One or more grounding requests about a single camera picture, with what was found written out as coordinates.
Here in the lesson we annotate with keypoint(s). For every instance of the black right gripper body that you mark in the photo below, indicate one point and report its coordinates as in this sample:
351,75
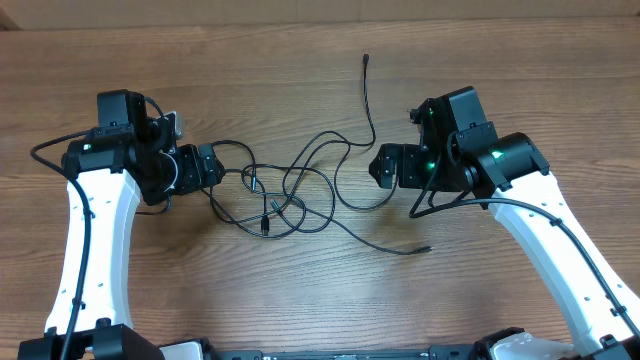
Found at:
414,166

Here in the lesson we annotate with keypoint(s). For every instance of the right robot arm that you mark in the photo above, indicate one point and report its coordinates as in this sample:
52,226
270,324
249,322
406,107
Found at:
460,151

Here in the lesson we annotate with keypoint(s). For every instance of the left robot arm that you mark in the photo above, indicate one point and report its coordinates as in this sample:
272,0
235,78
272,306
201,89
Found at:
128,159

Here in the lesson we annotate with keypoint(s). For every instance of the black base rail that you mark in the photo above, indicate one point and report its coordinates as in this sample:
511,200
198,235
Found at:
350,352

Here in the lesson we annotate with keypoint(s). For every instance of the cardboard back wall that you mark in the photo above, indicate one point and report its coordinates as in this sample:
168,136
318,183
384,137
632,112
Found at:
97,14

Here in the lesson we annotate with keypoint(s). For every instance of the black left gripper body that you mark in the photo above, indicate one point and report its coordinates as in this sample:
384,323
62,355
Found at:
190,176

